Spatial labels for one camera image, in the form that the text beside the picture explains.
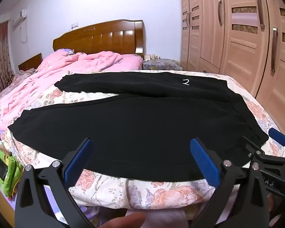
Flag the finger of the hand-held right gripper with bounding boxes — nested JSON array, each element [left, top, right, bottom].
[[241, 135, 264, 165], [268, 127, 285, 158]]

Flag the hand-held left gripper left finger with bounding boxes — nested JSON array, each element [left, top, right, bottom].
[[14, 138, 95, 228]]

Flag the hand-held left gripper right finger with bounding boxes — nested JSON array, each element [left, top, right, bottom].
[[189, 137, 270, 228]]

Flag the black pants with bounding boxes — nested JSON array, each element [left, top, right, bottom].
[[8, 71, 269, 182]]

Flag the person's left hand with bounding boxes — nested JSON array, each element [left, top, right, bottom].
[[100, 212, 146, 228]]

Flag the floral bedsheet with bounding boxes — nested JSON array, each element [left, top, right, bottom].
[[0, 69, 285, 219]]

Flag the green printed package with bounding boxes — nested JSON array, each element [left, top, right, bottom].
[[0, 141, 26, 198]]

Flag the pink quilt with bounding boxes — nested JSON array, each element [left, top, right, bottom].
[[0, 49, 143, 131]]

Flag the floral covered nightstand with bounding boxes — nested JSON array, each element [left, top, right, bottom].
[[142, 58, 182, 72]]

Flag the light wooden wardrobe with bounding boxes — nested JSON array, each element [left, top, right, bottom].
[[180, 0, 285, 145]]

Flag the small dark wooden headboard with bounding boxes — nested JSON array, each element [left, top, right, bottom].
[[18, 53, 43, 71]]

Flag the wooden bed headboard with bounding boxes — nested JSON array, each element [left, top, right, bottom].
[[53, 20, 145, 58]]

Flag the dark red patterned curtain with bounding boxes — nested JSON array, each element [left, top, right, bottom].
[[0, 21, 13, 100]]

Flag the white air conditioner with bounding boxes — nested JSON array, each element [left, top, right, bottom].
[[11, 9, 28, 30]]

